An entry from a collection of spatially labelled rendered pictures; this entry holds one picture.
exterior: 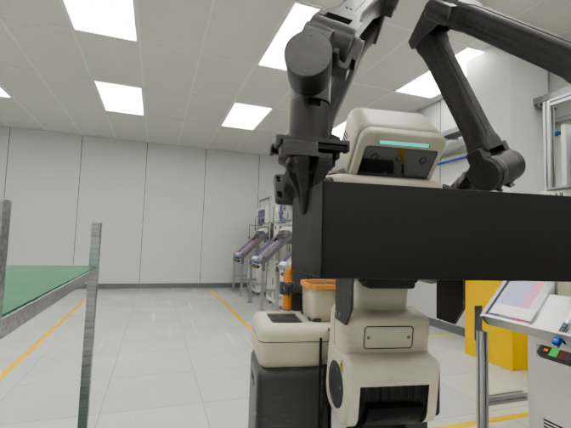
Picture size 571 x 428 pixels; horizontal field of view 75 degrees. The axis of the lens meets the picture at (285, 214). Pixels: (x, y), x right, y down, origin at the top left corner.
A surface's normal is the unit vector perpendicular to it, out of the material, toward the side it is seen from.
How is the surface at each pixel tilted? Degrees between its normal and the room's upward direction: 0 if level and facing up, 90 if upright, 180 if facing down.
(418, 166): 132
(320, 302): 92
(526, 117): 90
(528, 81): 90
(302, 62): 89
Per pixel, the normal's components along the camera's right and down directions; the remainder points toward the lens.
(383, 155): 0.11, 0.62
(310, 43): -0.09, -0.10
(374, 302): 0.18, 0.07
